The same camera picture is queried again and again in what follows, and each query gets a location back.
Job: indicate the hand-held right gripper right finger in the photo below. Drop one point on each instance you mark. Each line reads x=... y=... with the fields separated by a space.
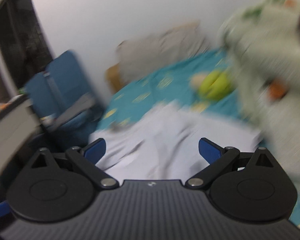
x=210 y=150

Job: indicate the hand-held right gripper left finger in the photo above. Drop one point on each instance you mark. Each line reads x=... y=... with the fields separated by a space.
x=96 y=148

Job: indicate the white printed t-shirt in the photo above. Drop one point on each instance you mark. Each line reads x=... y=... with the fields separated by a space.
x=165 y=135

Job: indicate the green plush toy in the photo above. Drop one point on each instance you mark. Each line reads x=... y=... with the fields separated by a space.
x=215 y=85

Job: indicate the yellow headboard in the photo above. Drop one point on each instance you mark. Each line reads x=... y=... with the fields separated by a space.
x=113 y=77

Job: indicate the bed with teal sheet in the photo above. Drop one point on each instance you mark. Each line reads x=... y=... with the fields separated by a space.
x=175 y=80

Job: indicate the blue covered chair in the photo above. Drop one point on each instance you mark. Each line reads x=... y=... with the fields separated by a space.
x=38 y=92
x=67 y=75

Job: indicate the pale green printed fleece blanket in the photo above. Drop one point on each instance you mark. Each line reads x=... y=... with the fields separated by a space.
x=270 y=55

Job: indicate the grey pillow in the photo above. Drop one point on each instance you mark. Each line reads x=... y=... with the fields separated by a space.
x=160 y=47

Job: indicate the dark barred window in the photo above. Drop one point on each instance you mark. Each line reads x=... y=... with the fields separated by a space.
x=22 y=42

